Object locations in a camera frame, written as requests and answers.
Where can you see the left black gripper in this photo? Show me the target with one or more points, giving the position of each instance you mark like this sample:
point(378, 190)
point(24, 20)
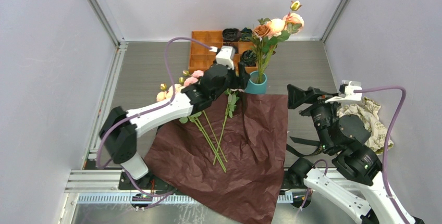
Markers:
point(238, 82)

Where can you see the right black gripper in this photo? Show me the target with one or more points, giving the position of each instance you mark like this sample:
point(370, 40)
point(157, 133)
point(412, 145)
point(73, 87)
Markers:
point(296, 95)

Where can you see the black printed ribbon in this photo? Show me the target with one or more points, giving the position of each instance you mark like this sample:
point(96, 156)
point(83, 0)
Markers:
point(301, 145)

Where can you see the peach rose stem with bud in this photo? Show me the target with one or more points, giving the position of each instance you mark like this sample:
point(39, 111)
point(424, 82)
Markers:
point(282, 28)

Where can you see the dark red wrapping paper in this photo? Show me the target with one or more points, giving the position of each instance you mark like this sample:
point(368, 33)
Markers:
point(246, 186)

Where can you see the orange rose stem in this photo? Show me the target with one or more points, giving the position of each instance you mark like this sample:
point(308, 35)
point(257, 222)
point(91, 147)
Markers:
point(260, 39)

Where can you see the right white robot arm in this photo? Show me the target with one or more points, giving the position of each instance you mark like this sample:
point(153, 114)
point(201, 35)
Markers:
point(344, 138)

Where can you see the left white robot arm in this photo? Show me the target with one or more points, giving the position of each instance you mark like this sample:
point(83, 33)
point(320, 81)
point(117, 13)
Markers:
point(122, 128)

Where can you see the teal vase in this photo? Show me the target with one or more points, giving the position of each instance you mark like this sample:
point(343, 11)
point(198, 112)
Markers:
point(254, 87)

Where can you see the two pink roses stem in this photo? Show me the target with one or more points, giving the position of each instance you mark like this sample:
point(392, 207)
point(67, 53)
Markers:
point(232, 98)

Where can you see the dark green rolled sock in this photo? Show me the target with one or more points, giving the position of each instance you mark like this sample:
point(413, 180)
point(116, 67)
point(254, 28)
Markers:
point(249, 58)

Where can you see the cream peach roses stem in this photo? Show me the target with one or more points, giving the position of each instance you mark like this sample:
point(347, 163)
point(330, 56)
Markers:
point(187, 80)

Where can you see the black rolled sock top left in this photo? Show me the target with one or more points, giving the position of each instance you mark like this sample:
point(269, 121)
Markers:
point(231, 35)

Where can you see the dark teal rolled sock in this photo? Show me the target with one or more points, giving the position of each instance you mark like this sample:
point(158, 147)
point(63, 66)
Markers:
point(246, 35)

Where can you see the crumpled printed cloth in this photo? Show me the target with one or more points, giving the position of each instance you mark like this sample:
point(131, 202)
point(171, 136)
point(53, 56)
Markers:
point(367, 110)

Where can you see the small electronics board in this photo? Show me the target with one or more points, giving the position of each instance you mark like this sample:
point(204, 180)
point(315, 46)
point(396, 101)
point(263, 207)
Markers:
point(140, 197)

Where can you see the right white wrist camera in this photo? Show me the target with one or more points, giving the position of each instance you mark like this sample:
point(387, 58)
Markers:
point(347, 92)

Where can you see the perforated metal rail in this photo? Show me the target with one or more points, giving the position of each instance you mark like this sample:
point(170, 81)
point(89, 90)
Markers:
point(125, 198)

